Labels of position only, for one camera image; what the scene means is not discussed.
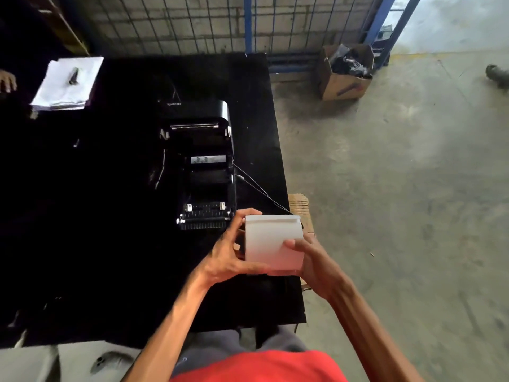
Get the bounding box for small brown cardboard box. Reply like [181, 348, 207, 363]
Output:
[288, 193, 316, 291]

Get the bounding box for stack of white papers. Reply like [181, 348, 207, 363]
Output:
[30, 57, 104, 111]

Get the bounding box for person's left hand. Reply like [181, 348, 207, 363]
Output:
[196, 208, 272, 290]

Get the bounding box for person's right hand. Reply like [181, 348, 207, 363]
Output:
[269, 234, 352, 302]

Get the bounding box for white label paper roll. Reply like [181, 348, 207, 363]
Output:
[244, 215, 305, 272]

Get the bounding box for person's grey trousers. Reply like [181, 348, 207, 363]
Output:
[171, 326, 309, 378]

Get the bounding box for wire mesh panel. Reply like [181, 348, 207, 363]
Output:
[76, 0, 376, 56]

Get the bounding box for thin black cable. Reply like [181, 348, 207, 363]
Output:
[232, 163, 294, 215]

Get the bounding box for black label printer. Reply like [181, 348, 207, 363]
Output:
[158, 100, 238, 230]

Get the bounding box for person's right forearm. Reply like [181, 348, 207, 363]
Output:
[326, 285, 424, 382]

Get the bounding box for black plastic bags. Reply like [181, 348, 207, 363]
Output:
[329, 44, 374, 79]

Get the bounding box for blue metal rack frame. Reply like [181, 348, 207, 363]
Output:
[243, 0, 423, 74]

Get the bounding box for person's red shirt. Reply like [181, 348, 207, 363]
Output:
[169, 350, 347, 382]

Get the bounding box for person's left forearm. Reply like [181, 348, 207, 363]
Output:
[124, 270, 211, 382]

